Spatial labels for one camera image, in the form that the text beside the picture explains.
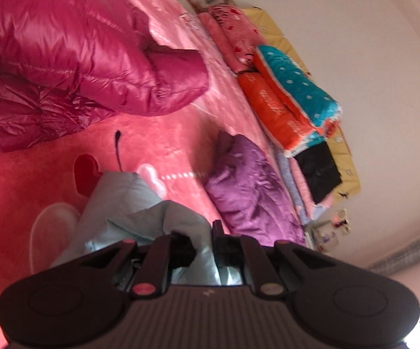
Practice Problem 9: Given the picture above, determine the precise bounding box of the light blue down jacket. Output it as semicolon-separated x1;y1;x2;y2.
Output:
50;171;245;288

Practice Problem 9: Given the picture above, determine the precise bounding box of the pink heart printed blanket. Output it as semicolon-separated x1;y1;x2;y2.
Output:
0;0;305;349

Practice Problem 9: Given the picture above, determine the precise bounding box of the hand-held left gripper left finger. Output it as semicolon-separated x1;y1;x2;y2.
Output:
52;233;196;297

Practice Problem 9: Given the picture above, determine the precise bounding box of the yellow headboard cover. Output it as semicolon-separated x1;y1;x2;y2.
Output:
241;7;361;204

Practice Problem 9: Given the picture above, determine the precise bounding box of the teal and orange folded quilt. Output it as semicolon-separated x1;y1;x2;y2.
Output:
237;45;343;159

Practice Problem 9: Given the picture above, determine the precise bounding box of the black folded cloth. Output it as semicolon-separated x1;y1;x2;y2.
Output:
294;140;342;204

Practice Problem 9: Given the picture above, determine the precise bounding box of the small figurine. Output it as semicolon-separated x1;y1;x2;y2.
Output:
330;209;350;233

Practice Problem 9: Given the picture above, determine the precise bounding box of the pink folded heart blanket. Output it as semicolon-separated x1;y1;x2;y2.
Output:
197;3;265;75

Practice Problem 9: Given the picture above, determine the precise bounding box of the purple down jacket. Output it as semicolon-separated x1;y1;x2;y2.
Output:
204;131;307;248

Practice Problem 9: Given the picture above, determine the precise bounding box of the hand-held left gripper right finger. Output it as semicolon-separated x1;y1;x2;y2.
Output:
212;220;328;297

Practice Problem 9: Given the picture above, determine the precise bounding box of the red down jacket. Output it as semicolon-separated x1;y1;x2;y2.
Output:
0;0;210;162

